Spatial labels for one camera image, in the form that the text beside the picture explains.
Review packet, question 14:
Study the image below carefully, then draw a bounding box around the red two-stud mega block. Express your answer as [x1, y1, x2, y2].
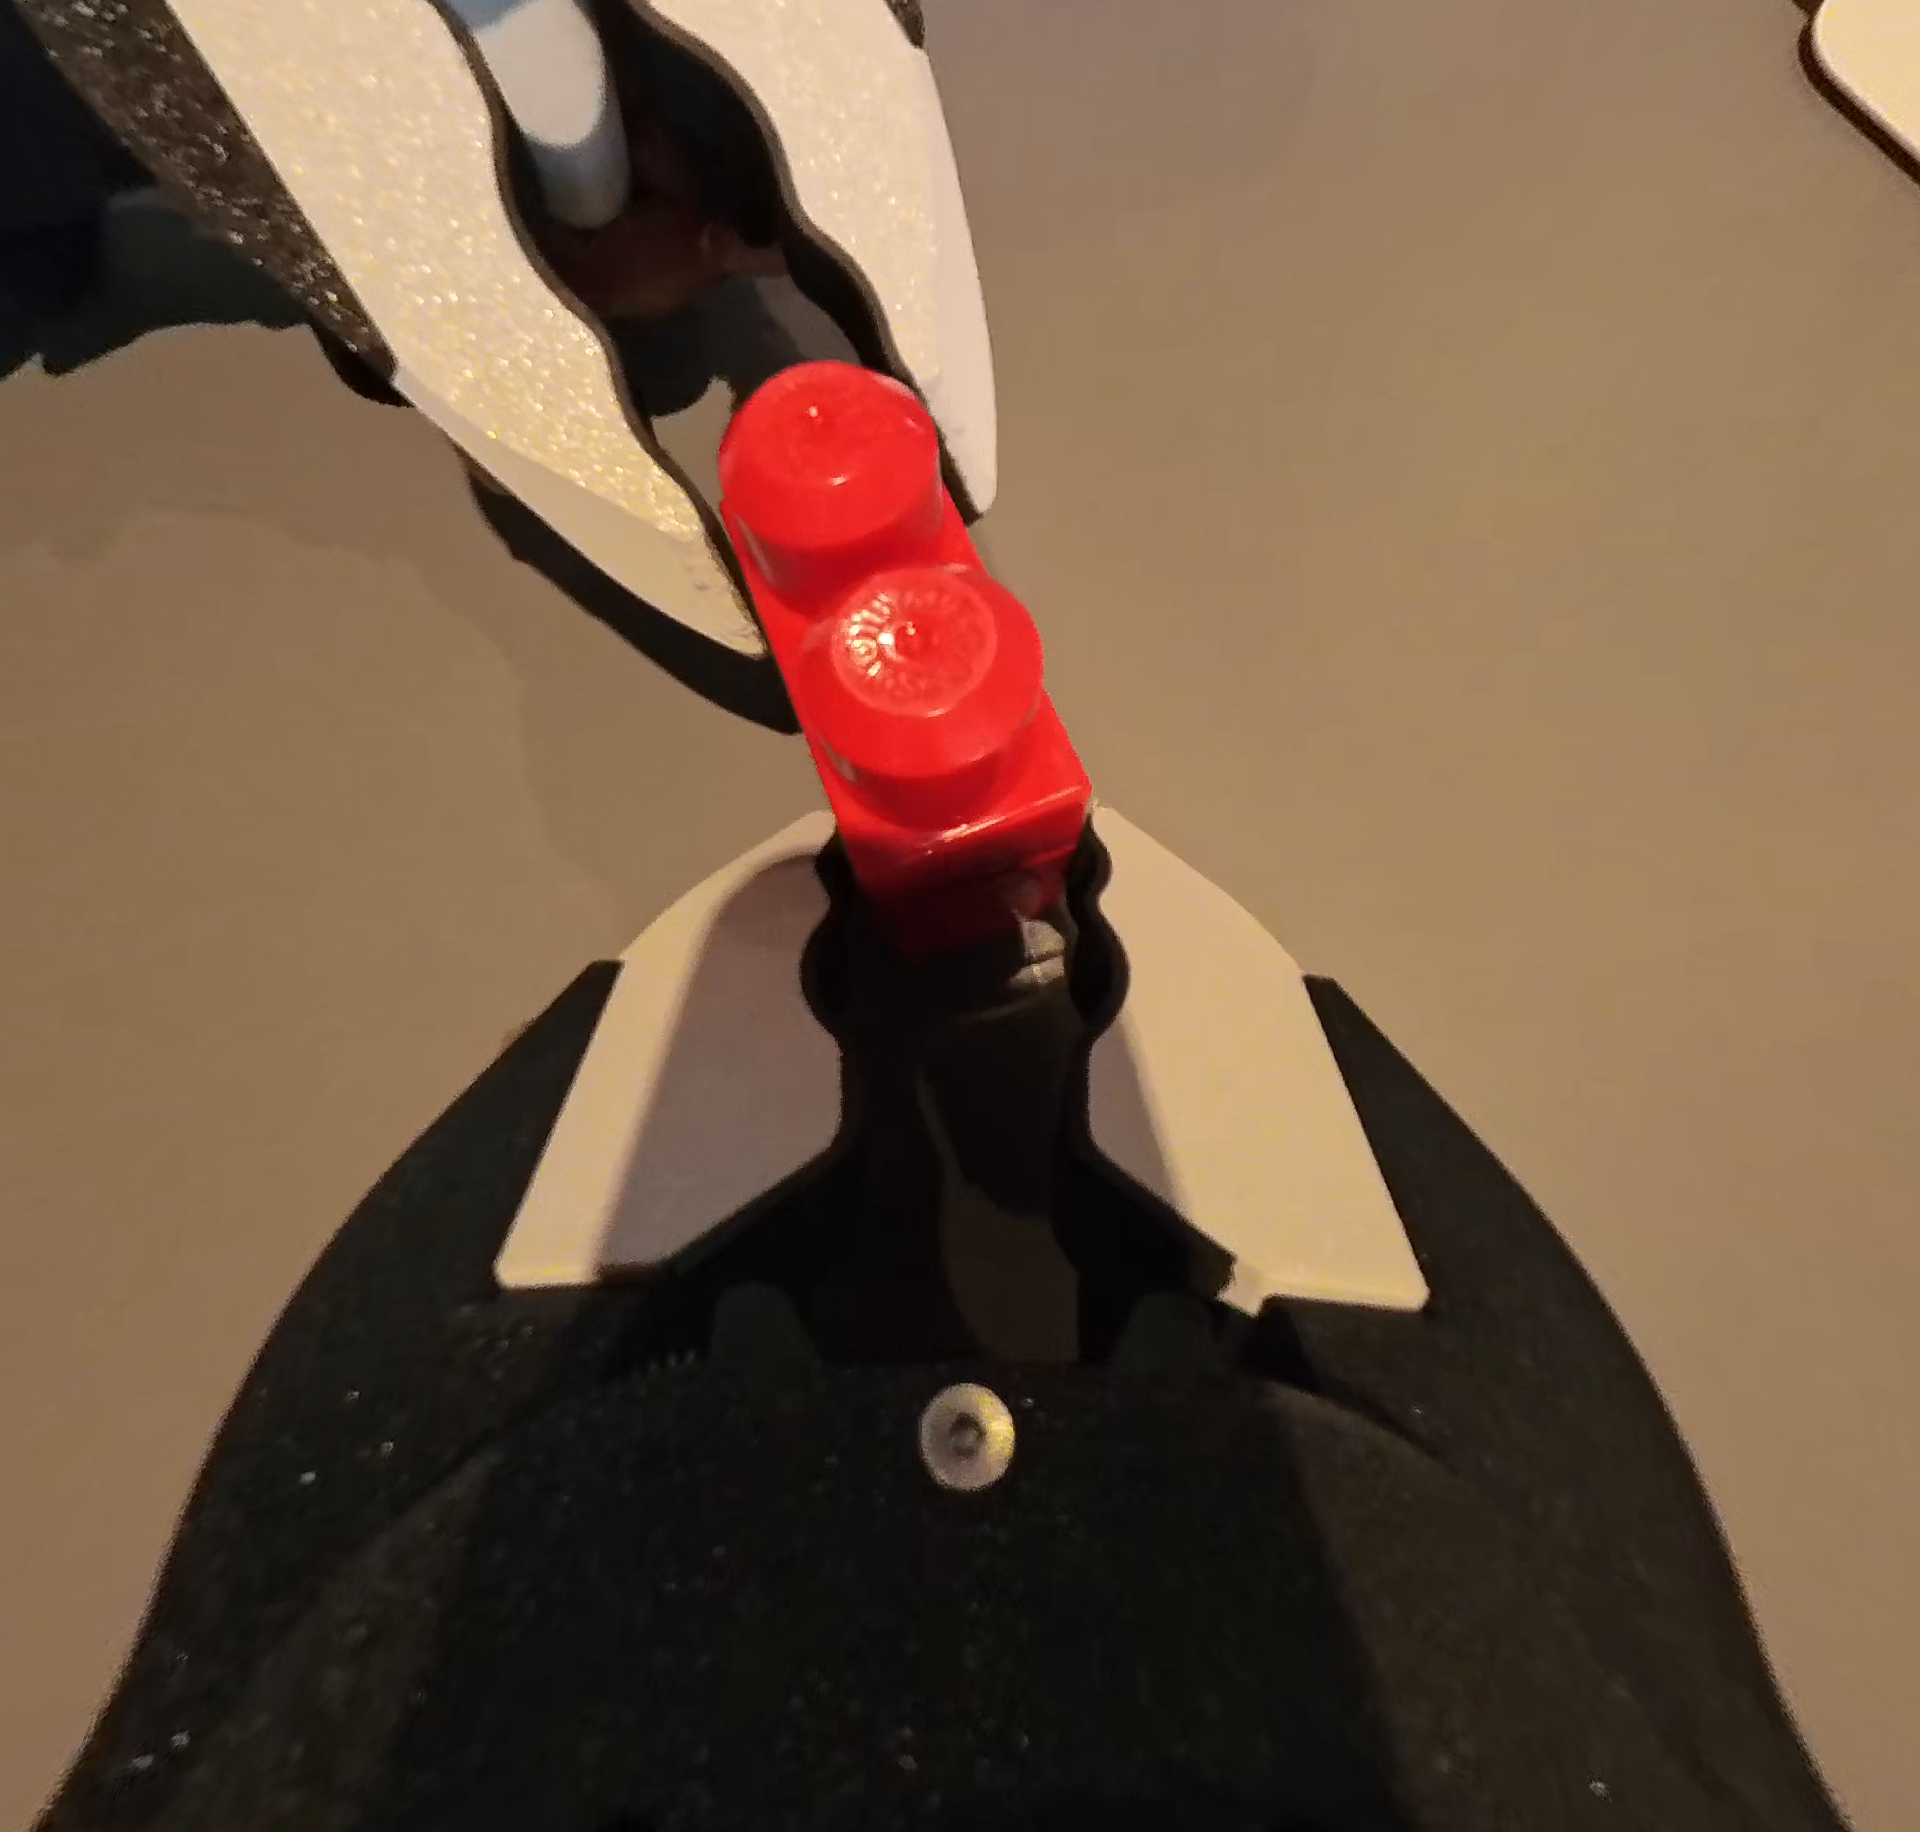
[716, 359, 1089, 891]

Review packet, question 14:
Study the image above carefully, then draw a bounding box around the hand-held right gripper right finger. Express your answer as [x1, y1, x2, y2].
[1072, 806, 1434, 1321]

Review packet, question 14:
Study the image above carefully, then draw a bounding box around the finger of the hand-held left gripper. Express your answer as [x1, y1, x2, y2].
[574, 0, 1004, 526]
[164, 0, 773, 664]

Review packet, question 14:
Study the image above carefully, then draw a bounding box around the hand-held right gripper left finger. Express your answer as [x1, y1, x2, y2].
[492, 808, 864, 1292]

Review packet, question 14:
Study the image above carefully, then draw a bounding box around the red single-stud mega block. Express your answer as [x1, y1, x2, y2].
[870, 872, 1079, 965]

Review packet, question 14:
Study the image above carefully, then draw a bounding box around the white rounded board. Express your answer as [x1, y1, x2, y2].
[1795, 0, 1920, 188]

